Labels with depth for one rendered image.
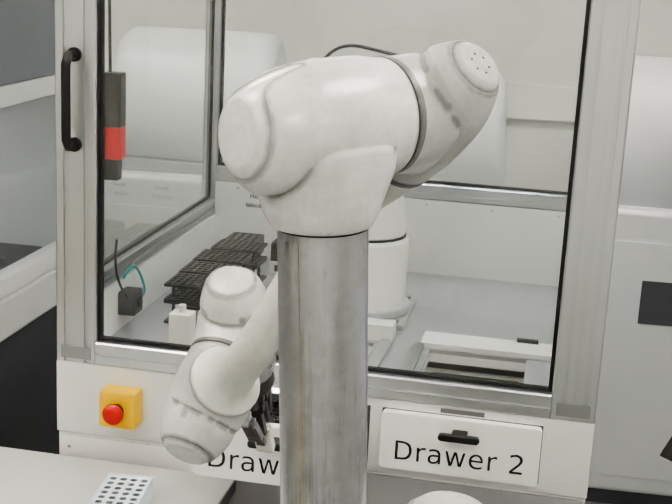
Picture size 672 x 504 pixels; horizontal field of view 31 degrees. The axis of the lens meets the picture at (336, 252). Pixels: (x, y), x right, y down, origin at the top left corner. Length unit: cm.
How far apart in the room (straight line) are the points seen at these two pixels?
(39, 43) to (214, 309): 140
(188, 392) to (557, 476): 84
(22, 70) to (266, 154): 176
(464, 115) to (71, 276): 118
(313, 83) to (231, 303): 57
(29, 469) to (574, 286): 107
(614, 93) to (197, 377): 87
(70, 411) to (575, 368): 97
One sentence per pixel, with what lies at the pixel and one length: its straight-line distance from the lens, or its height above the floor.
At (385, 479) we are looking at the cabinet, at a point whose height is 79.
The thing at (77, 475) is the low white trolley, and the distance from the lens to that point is 237.
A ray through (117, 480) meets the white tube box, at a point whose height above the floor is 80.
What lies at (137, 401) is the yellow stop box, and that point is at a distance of 234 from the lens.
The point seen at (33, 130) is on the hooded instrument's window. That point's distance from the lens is 306.
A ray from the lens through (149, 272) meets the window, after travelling 231.
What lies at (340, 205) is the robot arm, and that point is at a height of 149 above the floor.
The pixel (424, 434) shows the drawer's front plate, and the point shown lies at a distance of 224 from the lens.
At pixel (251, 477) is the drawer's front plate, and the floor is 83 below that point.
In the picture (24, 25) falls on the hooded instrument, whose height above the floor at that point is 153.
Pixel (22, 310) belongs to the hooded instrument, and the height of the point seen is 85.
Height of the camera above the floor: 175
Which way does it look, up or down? 14 degrees down
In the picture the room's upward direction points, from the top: 3 degrees clockwise
